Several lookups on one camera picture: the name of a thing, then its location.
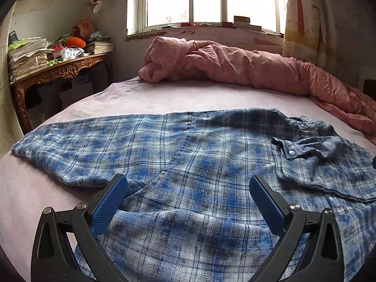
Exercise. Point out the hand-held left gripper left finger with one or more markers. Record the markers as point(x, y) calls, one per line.
point(110, 202)

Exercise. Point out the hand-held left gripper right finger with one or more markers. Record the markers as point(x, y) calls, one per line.
point(265, 202)

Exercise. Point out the blue plaid flannel shirt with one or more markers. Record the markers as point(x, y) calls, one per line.
point(188, 158)

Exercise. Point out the cardboard box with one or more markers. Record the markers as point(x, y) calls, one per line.
point(77, 92)

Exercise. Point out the bed with pink sheet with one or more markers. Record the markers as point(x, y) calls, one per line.
point(176, 97)

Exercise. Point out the carved wooden desk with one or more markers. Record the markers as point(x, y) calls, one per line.
point(67, 70)

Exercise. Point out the pink quilt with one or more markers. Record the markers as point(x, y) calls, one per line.
point(235, 61)

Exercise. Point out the cream cabinet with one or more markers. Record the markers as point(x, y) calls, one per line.
point(7, 94)

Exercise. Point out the white plastic bag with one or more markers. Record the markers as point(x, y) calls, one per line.
point(70, 54)

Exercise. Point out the stack of books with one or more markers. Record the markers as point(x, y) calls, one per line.
point(100, 47)

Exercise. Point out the orange plush toy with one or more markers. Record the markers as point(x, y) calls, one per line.
point(75, 42)

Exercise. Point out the stack of papers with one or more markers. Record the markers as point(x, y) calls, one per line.
point(28, 57)

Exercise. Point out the brown paper bag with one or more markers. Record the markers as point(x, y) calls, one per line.
point(84, 28)

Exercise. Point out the small box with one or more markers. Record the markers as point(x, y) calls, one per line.
point(241, 19)

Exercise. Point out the tree print curtain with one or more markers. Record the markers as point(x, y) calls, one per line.
point(308, 20)

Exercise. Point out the white framed window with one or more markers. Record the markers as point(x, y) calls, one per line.
point(205, 0)

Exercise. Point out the pink wall lamp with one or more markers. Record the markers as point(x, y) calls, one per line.
point(95, 6)

